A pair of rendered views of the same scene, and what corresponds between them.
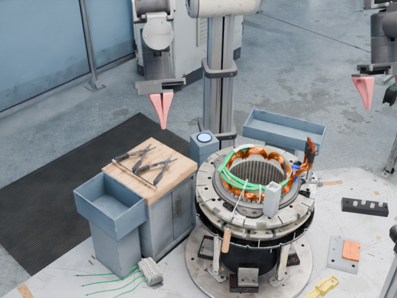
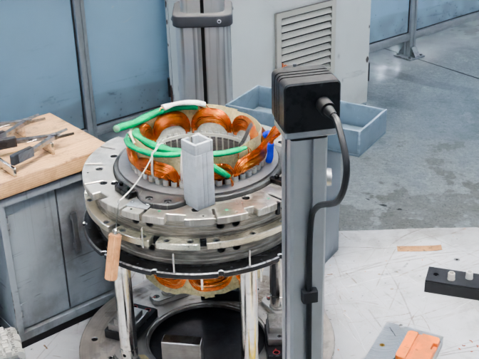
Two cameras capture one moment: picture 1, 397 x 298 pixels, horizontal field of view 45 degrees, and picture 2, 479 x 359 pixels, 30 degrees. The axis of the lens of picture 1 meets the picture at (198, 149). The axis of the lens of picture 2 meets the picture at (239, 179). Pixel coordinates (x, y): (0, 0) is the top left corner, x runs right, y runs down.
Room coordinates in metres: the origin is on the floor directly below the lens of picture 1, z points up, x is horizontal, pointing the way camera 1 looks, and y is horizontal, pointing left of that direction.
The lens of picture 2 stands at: (-0.13, -0.39, 1.63)
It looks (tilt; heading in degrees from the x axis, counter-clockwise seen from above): 27 degrees down; 9
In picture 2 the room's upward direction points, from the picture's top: 2 degrees counter-clockwise
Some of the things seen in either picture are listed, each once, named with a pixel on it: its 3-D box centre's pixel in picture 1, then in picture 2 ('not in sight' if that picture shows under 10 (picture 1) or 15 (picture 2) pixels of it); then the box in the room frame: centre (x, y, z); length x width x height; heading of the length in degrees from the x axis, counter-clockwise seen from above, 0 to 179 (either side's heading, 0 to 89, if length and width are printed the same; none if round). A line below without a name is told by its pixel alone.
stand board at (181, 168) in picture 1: (149, 169); (24, 153); (1.05, 0.14, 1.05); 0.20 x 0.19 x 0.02; 139
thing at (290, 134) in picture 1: (280, 159); (304, 182); (1.25, -0.28, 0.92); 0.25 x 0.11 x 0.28; 68
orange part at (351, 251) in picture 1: (351, 250); (418, 349); (0.97, -0.47, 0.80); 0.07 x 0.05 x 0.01; 162
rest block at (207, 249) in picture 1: (208, 246); (127, 317); (0.96, -0.03, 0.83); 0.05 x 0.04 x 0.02; 165
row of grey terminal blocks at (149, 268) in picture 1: (150, 271); (6, 351); (0.89, 0.14, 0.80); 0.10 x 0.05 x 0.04; 31
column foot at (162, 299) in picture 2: not in sight; (170, 294); (1.06, -0.07, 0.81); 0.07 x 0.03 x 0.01; 129
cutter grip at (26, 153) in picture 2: (158, 178); (21, 155); (0.97, 0.11, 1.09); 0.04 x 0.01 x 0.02; 154
